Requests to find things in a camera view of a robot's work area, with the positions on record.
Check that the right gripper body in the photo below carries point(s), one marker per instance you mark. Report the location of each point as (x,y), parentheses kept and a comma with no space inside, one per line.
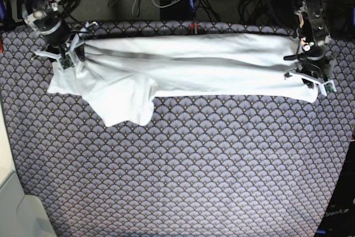
(64,53)

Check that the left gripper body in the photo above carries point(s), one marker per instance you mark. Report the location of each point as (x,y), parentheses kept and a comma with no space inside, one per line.
(319,70)

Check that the white T-shirt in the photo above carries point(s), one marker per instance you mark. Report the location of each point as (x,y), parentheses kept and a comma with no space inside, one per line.
(121,77)

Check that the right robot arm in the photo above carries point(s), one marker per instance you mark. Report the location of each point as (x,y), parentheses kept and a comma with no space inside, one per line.
(64,35)

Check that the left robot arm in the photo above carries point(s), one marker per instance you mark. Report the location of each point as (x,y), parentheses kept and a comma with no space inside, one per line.
(312,31)

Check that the red clip at table edge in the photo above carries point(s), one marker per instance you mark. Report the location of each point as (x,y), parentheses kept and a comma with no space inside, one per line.
(194,28)

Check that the patterned grey fan tablecloth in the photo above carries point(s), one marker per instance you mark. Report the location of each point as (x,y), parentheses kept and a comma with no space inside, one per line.
(204,166)

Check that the black OpenArm base panel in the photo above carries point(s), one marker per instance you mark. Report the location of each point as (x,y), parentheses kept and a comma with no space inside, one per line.
(338,219)

